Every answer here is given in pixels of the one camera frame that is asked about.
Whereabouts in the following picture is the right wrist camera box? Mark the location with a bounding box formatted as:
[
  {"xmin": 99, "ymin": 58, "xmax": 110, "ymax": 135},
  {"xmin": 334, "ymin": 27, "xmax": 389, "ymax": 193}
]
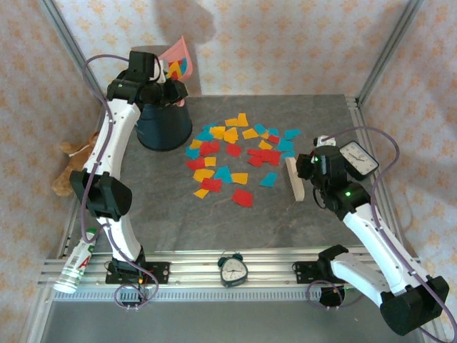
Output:
[{"xmin": 313, "ymin": 134, "xmax": 338, "ymax": 148}]

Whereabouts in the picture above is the brown teddy bear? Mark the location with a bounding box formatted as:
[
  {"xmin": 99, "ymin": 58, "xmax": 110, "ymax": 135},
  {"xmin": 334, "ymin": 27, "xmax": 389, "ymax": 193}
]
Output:
[{"xmin": 51, "ymin": 131, "xmax": 103, "ymax": 197}]

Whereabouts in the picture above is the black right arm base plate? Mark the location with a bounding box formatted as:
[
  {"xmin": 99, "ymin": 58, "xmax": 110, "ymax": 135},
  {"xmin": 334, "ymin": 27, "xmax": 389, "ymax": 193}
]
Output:
[{"xmin": 291, "ymin": 261, "xmax": 362, "ymax": 287}]

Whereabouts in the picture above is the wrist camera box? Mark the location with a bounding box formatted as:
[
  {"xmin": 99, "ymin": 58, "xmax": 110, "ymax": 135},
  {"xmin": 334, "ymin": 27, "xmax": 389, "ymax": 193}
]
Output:
[
  {"xmin": 154, "ymin": 59, "xmax": 169, "ymax": 84},
  {"xmin": 313, "ymin": 134, "xmax": 338, "ymax": 148}
]

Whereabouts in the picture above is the dark blue waste bin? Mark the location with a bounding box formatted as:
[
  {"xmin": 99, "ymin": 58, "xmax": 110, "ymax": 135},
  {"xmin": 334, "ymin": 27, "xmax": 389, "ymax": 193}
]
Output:
[{"xmin": 136, "ymin": 102, "xmax": 194, "ymax": 153}]

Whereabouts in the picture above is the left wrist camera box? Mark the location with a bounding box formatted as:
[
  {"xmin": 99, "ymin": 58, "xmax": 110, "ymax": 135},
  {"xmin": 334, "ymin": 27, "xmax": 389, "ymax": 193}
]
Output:
[{"xmin": 154, "ymin": 59, "xmax": 169, "ymax": 84}]

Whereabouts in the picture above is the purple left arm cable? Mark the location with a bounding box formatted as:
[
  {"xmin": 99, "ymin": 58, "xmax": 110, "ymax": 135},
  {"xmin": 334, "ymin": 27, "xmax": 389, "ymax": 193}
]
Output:
[{"xmin": 80, "ymin": 53, "xmax": 161, "ymax": 311}]

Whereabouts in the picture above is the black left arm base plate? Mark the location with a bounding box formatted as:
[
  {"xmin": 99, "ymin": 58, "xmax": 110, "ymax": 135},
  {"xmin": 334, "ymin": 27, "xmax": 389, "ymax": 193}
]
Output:
[{"xmin": 105, "ymin": 261, "xmax": 171, "ymax": 286}]

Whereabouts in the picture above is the grey slotted cable duct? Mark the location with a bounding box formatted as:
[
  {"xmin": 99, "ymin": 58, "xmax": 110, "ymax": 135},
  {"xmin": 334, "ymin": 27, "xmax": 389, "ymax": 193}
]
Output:
[{"xmin": 52, "ymin": 288, "xmax": 419, "ymax": 302}]

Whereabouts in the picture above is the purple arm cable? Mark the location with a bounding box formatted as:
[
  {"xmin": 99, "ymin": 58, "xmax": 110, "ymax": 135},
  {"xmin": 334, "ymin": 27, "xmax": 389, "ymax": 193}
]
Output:
[
  {"xmin": 307, "ymin": 126, "xmax": 457, "ymax": 343},
  {"xmin": 80, "ymin": 53, "xmax": 161, "ymax": 311}
]

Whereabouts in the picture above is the green twin-bell alarm clock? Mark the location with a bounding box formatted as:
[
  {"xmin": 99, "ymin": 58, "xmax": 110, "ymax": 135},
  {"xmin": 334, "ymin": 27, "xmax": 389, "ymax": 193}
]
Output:
[{"xmin": 216, "ymin": 249, "xmax": 249, "ymax": 289}]

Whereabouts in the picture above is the pink plastic dustpan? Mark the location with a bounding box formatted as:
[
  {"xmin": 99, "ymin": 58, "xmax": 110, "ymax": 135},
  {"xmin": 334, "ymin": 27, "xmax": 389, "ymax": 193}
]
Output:
[{"xmin": 159, "ymin": 34, "xmax": 196, "ymax": 108}]

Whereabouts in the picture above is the aluminium frame post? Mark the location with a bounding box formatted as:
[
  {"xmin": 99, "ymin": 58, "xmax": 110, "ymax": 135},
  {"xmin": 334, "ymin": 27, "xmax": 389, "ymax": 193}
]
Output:
[
  {"xmin": 37, "ymin": 0, "xmax": 107, "ymax": 105},
  {"xmin": 356, "ymin": 0, "xmax": 426, "ymax": 105}
]

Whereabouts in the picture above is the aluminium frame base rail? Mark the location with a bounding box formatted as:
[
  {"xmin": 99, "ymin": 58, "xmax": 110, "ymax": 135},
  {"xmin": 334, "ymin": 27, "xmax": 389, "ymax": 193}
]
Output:
[{"xmin": 38, "ymin": 248, "xmax": 428, "ymax": 287}]

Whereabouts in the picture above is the clear plastic drink bottle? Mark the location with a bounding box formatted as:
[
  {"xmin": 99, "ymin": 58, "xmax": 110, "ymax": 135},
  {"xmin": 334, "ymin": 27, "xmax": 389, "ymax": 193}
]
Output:
[{"xmin": 53, "ymin": 227, "xmax": 98, "ymax": 294}]

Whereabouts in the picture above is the black square alarm clock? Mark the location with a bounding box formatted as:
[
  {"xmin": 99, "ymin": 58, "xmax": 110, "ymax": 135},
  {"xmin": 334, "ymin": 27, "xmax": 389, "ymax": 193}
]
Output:
[{"xmin": 337, "ymin": 141, "xmax": 380, "ymax": 182}]

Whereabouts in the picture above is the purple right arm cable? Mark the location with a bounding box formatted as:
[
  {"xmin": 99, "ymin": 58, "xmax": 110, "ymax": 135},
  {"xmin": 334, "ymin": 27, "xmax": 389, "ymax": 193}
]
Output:
[{"xmin": 307, "ymin": 126, "xmax": 457, "ymax": 343}]

